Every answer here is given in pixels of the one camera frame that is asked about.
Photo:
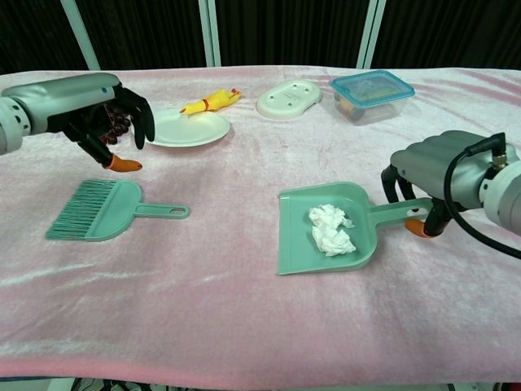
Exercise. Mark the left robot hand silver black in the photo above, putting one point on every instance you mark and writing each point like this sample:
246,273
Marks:
73,102

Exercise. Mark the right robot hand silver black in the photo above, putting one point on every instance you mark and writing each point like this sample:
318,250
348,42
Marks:
443,163

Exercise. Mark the green plastic hand broom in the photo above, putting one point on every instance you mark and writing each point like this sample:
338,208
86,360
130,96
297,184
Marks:
114,212

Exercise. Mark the green plastic dustpan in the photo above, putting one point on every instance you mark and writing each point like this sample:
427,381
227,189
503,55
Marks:
297,252

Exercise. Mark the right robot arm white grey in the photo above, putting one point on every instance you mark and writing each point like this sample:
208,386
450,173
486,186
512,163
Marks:
504,199

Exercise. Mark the white paper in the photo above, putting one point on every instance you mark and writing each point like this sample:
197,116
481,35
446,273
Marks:
331,232

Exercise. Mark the dark red grape bunch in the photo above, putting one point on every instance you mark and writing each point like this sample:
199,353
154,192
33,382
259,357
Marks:
120,126

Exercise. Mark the clear container with blue lid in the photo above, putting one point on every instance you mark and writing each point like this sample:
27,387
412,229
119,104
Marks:
370,97

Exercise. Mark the white round plate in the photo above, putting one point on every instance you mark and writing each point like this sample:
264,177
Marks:
187,128

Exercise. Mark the yellow rubber chicken toy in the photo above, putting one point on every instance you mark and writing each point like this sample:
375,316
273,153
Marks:
209,102

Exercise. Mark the white oval plastic tray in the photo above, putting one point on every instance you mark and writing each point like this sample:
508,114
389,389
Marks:
290,97

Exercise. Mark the pink velvet tablecloth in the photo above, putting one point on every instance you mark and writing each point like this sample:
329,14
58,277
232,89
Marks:
260,317

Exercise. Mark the white frame post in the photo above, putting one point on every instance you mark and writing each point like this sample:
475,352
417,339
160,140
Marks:
81,36
370,32
210,32

